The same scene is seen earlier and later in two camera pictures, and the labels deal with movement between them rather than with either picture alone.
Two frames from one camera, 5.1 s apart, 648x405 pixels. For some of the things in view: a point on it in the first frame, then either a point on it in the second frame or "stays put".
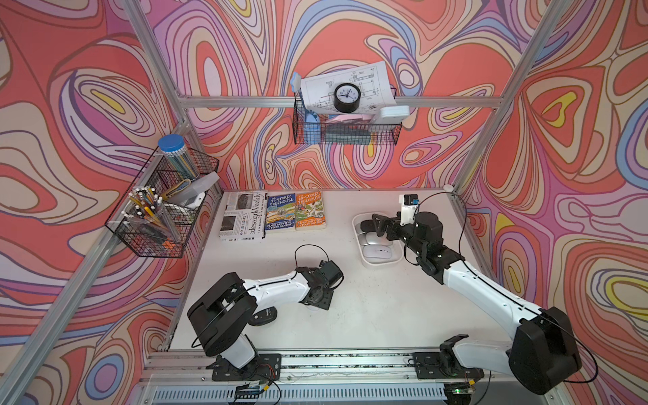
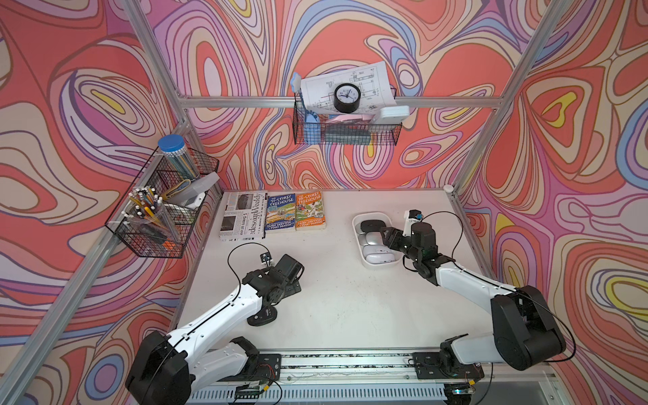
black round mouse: x=263 y=316 stays put
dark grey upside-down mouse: x=367 y=225 stays put
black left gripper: x=326 y=303 to x=293 y=287
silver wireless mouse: x=372 y=238 stays put
